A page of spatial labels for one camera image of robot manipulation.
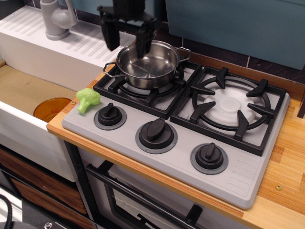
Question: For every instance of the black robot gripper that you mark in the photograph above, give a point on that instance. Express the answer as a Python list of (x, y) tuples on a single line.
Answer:
[(127, 16)]

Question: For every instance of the stainless steel pot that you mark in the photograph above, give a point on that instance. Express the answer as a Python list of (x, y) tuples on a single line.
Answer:
[(156, 69)]

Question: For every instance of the black left stove knob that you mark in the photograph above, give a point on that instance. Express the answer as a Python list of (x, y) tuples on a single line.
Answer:
[(110, 117)]

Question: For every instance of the black stove knob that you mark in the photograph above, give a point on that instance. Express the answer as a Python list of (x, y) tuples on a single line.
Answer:
[(156, 137), (209, 159), (110, 117)]

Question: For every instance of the black middle stove knob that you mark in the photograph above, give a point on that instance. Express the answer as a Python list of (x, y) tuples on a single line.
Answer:
[(156, 137)]

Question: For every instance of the grey toy stove top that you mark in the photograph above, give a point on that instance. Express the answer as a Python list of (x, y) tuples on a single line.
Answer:
[(238, 184)]

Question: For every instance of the black right stove knob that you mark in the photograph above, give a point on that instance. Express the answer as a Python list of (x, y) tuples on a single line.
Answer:
[(209, 159)]

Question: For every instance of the grey toy faucet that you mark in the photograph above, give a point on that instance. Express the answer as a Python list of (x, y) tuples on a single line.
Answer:
[(57, 21)]

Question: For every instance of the green plastic broccoli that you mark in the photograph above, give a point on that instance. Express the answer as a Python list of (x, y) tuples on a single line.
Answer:
[(87, 97)]

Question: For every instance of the black left burner grate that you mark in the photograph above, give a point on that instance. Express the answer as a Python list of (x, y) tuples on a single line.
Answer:
[(159, 102)]

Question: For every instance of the black burner grate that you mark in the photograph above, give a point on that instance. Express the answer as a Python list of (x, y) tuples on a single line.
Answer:
[(232, 109), (159, 102)]

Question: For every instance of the white toy sink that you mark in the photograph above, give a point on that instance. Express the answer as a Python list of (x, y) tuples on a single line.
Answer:
[(34, 69)]

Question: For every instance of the orange sink drain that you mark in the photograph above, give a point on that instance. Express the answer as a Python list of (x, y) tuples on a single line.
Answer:
[(48, 109)]

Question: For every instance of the black right burner grate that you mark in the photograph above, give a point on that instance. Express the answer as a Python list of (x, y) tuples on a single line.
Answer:
[(232, 109)]

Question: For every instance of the toy oven door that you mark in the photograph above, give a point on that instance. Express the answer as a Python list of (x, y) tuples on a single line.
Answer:
[(181, 206)]

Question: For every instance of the wooden drawer front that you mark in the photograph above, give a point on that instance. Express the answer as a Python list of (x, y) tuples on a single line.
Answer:
[(45, 189)]

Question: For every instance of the black oven door handle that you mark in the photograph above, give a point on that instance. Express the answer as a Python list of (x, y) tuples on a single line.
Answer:
[(140, 199)]

